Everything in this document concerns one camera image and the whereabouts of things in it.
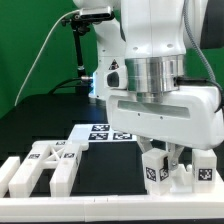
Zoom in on black camera on stand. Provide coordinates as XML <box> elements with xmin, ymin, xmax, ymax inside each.
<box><xmin>74</xmin><ymin>6</ymin><xmax>114</xmax><ymax>22</ymax></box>

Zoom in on white small chair part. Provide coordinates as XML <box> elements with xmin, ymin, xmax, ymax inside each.
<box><xmin>142</xmin><ymin>148</ymin><xmax>171</xmax><ymax>195</ymax></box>

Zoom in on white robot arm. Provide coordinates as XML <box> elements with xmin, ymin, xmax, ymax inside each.
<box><xmin>74</xmin><ymin>0</ymin><xmax>224</xmax><ymax>169</ymax></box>

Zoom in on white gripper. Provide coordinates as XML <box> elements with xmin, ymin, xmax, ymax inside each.
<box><xmin>105</xmin><ymin>69</ymin><xmax>224</xmax><ymax>171</ymax></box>

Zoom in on white chair seat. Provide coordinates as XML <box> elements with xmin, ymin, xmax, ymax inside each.
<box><xmin>166</xmin><ymin>164</ymin><xmax>192</xmax><ymax>194</ymax></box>

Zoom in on white camera cable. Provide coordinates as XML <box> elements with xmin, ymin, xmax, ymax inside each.
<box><xmin>14</xmin><ymin>9</ymin><xmax>81</xmax><ymax>107</ymax></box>

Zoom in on black base cables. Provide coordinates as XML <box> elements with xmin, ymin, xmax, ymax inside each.
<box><xmin>48</xmin><ymin>77</ymin><xmax>92</xmax><ymax>95</ymax></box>

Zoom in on white U-shaped fence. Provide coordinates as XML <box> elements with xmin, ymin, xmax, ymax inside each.
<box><xmin>0</xmin><ymin>157</ymin><xmax>224</xmax><ymax>222</ymax></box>

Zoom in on white marker base plate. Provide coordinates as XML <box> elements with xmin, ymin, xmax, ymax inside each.
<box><xmin>67</xmin><ymin>124</ymin><xmax>137</xmax><ymax>144</ymax></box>

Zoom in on white chair back frame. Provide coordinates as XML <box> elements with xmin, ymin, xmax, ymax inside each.
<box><xmin>8</xmin><ymin>141</ymin><xmax>89</xmax><ymax>198</ymax></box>

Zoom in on black camera stand pole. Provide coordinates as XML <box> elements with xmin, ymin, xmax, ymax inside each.
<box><xmin>61</xmin><ymin>18</ymin><xmax>92</xmax><ymax>95</ymax></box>

